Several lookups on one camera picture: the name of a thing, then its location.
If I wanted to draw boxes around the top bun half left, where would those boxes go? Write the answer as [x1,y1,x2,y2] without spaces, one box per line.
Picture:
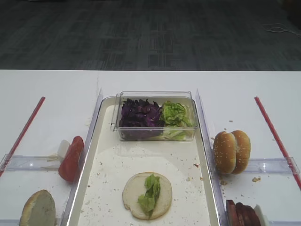
[19,190,56,226]

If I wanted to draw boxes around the sesame bun back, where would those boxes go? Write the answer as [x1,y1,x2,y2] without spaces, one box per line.
[232,130,251,174]

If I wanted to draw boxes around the purple cabbage shreds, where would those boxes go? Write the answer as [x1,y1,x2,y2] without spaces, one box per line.
[119,98,165,127]

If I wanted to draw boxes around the remaining tomato slices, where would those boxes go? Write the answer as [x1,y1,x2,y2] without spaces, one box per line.
[58,136,84,183]

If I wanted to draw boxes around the right long acrylic divider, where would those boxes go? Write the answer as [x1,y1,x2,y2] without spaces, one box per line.
[195,89,229,226]

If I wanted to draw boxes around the sesame bun front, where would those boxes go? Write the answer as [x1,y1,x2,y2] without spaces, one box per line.
[213,131,236,174]

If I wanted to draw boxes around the white cable on floor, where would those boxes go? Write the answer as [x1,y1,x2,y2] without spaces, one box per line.
[261,23,301,38]

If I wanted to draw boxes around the clear plastic salad container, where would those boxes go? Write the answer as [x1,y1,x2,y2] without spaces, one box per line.
[111,91,198,141]

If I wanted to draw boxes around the upper right acrylic rail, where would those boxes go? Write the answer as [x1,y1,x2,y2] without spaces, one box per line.
[243,157,300,175]

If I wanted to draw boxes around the acrylic rail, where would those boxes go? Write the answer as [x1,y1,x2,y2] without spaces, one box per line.
[243,157,300,175]
[0,154,61,171]

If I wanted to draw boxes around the white meat holder block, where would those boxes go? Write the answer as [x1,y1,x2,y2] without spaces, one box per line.
[254,204,269,226]

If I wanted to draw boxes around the green lettuce in container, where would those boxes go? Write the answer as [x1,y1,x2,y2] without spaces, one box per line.
[160,101,192,127]

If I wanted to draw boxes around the left red tape strip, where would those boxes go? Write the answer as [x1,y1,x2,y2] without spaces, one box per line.
[0,97,46,176]

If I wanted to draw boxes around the right red tape strip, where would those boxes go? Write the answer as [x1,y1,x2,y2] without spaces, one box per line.
[254,97,301,189]

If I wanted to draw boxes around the sliced meat patties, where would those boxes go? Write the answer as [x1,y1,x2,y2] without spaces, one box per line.
[226,200,261,226]

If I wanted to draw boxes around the upper left acrylic rail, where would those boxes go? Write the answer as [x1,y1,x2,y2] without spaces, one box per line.
[0,154,61,171]

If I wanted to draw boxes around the white metal tray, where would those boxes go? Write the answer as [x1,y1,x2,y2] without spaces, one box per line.
[67,97,219,226]

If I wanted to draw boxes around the bottom bun on tray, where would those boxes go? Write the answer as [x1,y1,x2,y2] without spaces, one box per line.
[122,172,173,220]

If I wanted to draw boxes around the sesame bun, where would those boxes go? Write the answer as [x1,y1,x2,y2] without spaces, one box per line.
[232,130,251,174]
[213,131,236,174]

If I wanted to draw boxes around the red tape strip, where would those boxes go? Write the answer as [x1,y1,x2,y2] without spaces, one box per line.
[254,97,301,189]
[0,97,46,176]

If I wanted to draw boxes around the white tomato holder block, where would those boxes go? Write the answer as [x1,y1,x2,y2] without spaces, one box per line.
[57,140,70,162]

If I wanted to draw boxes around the lettuce leaf on bun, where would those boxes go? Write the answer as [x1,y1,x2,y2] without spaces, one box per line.
[137,174,160,218]

